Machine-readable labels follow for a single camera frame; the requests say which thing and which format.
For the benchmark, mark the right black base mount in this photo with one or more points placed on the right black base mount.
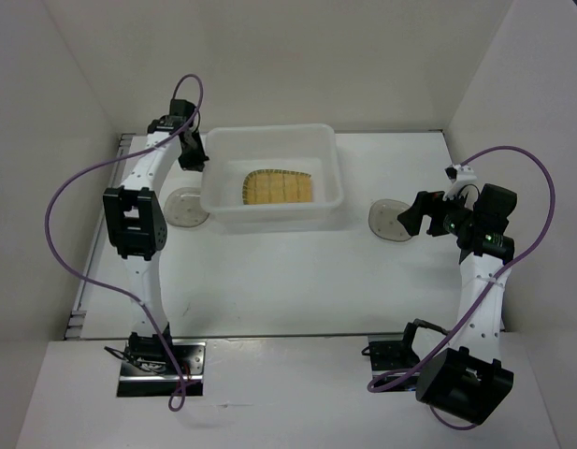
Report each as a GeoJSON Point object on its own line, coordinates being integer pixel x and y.
{"type": "Point", "coordinates": [387, 353]}

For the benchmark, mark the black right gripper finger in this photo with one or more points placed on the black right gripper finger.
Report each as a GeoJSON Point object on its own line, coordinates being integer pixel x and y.
{"type": "Point", "coordinates": [436, 226]}
{"type": "Point", "coordinates": [412, 217]}

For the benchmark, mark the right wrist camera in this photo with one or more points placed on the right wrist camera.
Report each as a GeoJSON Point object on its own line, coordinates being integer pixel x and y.
{"type": "Point", "coordinates": [460, 176]}

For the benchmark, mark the clear glass plate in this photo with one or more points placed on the clear glass plate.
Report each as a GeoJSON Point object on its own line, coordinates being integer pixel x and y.
{"type": "Point", "coordinates": [183, 208]}
{"type": "Point", "coordinates": [383, 222]}

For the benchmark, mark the white plastic bin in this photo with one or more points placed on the white plastic bin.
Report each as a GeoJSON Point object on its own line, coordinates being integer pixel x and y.
{"type": "Point", "coordinates": [236, 152]}

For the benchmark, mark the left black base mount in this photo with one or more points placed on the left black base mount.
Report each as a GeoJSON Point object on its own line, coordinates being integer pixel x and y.
{"type": "Point", "coordinates": [142, 377]}

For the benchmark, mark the woven bamboo tray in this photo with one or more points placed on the woven bamboo tray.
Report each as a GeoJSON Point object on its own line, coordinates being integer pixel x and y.
{"type": "Point", "coordinates": [275, 186]}

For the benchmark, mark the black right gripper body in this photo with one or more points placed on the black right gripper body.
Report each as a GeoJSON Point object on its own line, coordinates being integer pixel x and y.
{"type": "Point", "coordinates": [451, 210]}

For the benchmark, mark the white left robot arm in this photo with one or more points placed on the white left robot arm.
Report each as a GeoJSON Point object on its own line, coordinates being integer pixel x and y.
{"type": "Point", "coordinates": [137, 228]}

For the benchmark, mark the right clear glass plate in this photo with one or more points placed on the right clear glass plate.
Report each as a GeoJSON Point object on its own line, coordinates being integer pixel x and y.
{"type": "Point", "coordinates": [383, 222]}

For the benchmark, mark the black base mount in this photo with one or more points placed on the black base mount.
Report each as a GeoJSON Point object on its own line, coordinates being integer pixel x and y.
{"type": "Point", "coordinates": [387, 353]}
{"type": "Point", "coordinates": [142, 377]}

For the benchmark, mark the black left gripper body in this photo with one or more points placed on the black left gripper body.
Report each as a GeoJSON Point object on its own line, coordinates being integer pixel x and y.
{"type": "Point", "coordinates": [193, 144]}

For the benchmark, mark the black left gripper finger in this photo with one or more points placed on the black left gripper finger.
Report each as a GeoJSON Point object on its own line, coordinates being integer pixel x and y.
{"type": "Point", "coordinates": [187, 164]}
{"type": "Point", "coordinates": [197, 153]}

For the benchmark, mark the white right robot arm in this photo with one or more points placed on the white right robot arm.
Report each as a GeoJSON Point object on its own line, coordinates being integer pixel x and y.
{"type": "Point", "coordinates": [465, 378]}

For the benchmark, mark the left clear glass plate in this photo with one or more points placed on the left clear glass plate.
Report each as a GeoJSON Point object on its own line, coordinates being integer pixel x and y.
{"type": "Point", "coordinates": [183, 208]}

